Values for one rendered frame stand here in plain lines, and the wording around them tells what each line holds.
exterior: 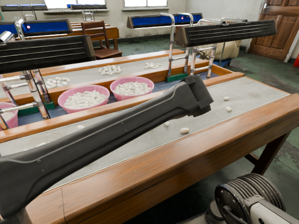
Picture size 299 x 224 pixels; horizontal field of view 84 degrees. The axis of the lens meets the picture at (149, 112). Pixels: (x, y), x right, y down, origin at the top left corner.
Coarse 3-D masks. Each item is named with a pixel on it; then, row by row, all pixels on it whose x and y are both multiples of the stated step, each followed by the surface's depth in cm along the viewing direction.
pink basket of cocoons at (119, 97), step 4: (132, 76) 111; (136, 76) 111; (116, 80) 106; (124, 80) 110; (128, 80) 111; (144, 80) 110; (148, 80) 108; (112, 84) 102; (116, 84) 106; (148, 84) 108; (152, 84) 103; (112, 88) 101; (152, 88) 97; (148, 92) 94; (116, 96) 96; (120, 96) 93; (124, 96) 91; (128, 96) 90; (132, 96) 90; (136, 96) 91; (120, 100) 96
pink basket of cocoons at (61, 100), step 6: (72, 90) 97; (78, 90) 99; (84, 90) 101; (90, 90) 101; (96, 90) 101; (102, 90) 99; (108, 90) 95; (60, 96) 89; (108, 96) 89; (60, 102) 86; (102, 102) 84; (66, 108) 80; (72, 108) 79; (78, 108) 79; (84, 108) 80
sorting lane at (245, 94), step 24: (216, 96) 95; (240, 96) 95; (264, 96) 95; (96, 120) 76; (192, 120) 76; (216, 120) 76; (0, 144) 64; (24, 144) 64; (144, 144) 64; (96, 168) 55
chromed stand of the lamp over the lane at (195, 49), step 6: (222, 18) 89; (228, 18) 87; (234, 18) 84; (198, 24) 86; (246, 24) 79; (198, 48) 94; (204, 48) 96; (210, 48) 98; (192, 54) 96; (192, 60) 97; (210, 60) 104; (192, 66) 99; (210, 66) 106; (192, 72) 101; (210, 72) 108
